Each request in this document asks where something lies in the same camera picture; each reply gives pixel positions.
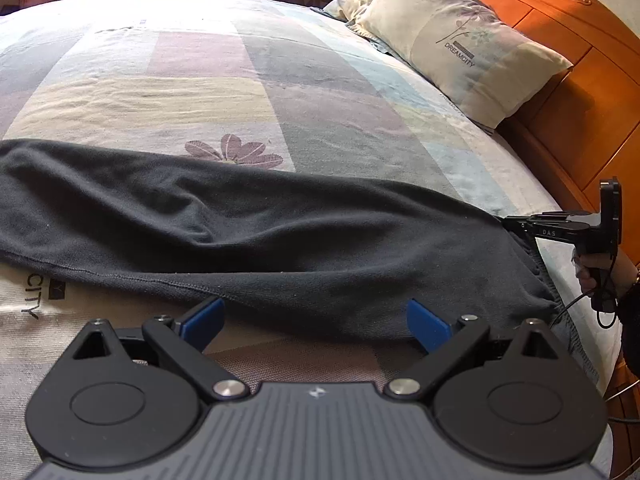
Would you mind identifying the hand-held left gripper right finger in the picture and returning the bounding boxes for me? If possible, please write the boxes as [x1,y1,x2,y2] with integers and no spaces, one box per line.
[385,299,561,403]

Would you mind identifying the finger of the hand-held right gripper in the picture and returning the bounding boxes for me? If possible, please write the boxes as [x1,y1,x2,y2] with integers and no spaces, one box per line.
[501,213,568,227]
[509,225,541,255]

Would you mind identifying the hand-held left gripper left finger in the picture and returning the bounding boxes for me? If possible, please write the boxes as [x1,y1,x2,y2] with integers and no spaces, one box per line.
[72,296,251,403]

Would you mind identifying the dark grey pants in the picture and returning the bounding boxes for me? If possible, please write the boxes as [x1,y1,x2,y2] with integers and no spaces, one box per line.
[0,138,563,356]

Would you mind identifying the person's right hand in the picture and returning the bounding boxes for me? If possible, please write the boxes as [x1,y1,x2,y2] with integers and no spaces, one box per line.
[574,252,640,306]

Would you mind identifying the wooden headboard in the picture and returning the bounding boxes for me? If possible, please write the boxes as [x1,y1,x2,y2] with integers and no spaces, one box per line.
[382,0,640,241]

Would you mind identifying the large cream printed pillow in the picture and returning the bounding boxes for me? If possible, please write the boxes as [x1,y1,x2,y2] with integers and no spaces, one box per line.
[352,0,573,130]

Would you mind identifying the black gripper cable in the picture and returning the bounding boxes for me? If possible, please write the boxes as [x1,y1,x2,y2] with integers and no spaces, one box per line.
[550,290,623,332]

